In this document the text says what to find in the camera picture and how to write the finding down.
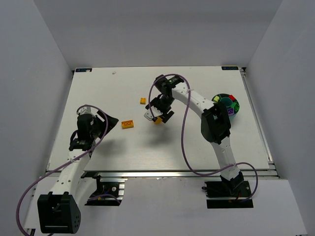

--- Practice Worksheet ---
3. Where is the lime curved lego brick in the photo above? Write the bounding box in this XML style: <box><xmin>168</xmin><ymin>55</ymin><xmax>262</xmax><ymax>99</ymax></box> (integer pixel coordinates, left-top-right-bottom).
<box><xmin>213</xmin><ymin>96</ymin><xmax>221</xmax><ymax>103</ymax></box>

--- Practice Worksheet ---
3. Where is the yellow oval lego brick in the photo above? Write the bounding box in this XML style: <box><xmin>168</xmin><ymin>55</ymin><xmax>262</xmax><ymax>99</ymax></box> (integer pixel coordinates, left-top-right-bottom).
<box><xmin>154</xmin><ymin>117</ymin><xmax>162</xmax><ymax>124</ymax></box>

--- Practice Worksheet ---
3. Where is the long red lego brick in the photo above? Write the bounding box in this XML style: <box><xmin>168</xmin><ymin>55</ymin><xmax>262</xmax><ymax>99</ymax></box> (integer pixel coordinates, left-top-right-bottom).
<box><xmin>229</xmin><ymin>94</ymin><xmax>236</xmax><ymax>101</ymax></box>

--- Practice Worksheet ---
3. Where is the small yellow square lego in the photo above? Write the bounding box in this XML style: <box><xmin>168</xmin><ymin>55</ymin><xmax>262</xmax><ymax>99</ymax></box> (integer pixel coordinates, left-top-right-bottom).
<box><xmin>140</xmin><ymin>97</ymin><xmax>146</xmax><ymax>105</ymax></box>

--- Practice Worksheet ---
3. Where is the yellow long lego brick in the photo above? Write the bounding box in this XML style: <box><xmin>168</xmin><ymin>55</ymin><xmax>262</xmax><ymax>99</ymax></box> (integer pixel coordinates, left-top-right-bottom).
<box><xmin>121</xmin><ymin>120</ymin><xmax>134</xmax><ymax>129</ymax></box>

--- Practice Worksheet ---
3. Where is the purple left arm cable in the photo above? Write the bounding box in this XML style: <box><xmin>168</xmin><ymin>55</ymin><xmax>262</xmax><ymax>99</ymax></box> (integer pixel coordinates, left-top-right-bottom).
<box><xmin>16</xmin><ymin>105</ymin><xmax>121</xmax><ymax>236</ymax></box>

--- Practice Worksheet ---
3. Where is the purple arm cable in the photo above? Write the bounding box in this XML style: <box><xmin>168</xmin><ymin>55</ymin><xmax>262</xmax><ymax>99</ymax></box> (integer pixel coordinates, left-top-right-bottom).
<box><xmin>16</xmin><ymin>105</ymin><xmax>121</xmax><ymax>236</ymax></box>
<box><xmin>148</xmin><ymin>73</ymin><xmax>258</xmax><ymax>203</ymax></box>

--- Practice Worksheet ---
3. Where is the blue label sticker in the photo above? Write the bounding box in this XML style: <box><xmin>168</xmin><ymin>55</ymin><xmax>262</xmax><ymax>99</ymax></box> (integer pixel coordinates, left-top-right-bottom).
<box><xmin>75</xmin><ymin>68</ymin><xmax>92</xmax><ymax>73</ymax></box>
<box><xmin>221</xmin><ymin>66</ymin><xmax>239</xmax><ymax>70</ymax></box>

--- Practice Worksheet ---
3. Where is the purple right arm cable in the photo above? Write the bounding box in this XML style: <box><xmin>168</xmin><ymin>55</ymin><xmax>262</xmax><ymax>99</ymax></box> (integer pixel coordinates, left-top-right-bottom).
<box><xmin>148</xmin><ymin>73</ymin><xmax>258</xmax><ymax>203</ymax></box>

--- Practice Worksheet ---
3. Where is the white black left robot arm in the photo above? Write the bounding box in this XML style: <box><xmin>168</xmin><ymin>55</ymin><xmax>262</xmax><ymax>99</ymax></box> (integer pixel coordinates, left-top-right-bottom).
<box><xmin>37</xmin><ymin>108</ymin><xmax>119</xmax><ymax>234</ymax></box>

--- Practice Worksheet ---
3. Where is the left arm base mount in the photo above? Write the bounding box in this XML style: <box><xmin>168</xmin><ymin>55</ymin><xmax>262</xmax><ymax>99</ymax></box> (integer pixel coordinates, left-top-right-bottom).
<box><xmin>85</xmin><ymin>174</ymin><xmax>125</xmax><ymax>207</ymax></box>

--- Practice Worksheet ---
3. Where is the teal round divided container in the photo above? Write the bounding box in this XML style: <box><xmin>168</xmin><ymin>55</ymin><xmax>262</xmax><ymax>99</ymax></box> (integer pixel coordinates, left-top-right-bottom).
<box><xmin>212</xmin><ymin>93</ymin><xmax>239</xmax><ymax>121</ymax></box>

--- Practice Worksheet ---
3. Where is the aluminium table edge rail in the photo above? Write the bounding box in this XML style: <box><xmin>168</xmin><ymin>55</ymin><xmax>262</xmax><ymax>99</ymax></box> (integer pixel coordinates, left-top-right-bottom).
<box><xmin>44</xmin><ymin>169</ymin><xmax>281</xmax><ymax>181</ymax></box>

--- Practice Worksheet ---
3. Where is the blue label sticker right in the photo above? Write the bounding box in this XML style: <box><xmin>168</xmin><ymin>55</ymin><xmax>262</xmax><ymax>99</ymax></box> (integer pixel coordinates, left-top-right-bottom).
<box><xmin>221</xmin><ymin>66</ymin><xmax>239</xmax><ymax>70</ymax></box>

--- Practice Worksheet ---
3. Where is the green lego with heart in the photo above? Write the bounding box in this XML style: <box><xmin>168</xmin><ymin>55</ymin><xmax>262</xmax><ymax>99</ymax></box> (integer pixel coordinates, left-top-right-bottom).
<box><xmin>231</xmin><ymin>103</ymin><xmax>240</xmax><ymax>112</ymax></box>

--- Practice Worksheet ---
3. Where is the blue label sticker left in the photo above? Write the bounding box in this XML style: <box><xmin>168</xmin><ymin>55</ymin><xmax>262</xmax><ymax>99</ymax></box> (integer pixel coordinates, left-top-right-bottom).
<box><xmin>75</xmin><ymin>68</ymin><xmax>92</xmax><ymax>73</ymax></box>

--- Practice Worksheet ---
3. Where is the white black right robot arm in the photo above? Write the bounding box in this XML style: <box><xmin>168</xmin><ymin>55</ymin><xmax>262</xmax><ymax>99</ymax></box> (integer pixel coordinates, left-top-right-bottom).
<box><xmin>144</xmin><ymin>74</ymin><xmax>244</xmax><ymax>193</ymax></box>

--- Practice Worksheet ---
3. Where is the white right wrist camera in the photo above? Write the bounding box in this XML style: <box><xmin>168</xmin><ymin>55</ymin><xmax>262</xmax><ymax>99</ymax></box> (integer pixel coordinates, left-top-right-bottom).
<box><xmin>144</xmin><ymin>106</ymin><xmax>162</xmax><ymax>121</ymax></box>

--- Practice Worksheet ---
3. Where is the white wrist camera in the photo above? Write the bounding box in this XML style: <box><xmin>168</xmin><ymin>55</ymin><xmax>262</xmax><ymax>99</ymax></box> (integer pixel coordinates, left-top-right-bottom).
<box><xmin>76</xmin><ymin>105</ymin><xmax>93</xmax><ymax>116</ymax></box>
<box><xmin>144</xmin><ymin>106</ymin><xmax>162</xmax><ymax>121</ymax></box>

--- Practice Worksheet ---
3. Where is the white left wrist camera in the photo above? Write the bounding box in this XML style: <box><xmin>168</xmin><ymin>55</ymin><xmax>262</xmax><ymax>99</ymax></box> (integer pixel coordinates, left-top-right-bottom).
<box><xmin>76</xmin><ymin>105</ymin><xmax>93</xmax><ymax>116</ymax></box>

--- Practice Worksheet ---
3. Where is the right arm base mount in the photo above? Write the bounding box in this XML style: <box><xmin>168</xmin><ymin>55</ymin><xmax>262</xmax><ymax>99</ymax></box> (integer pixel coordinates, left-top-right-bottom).
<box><xmin>201</xmin><ymin>181</ymin><xmax>253</xmax><ymax>209</ymax></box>

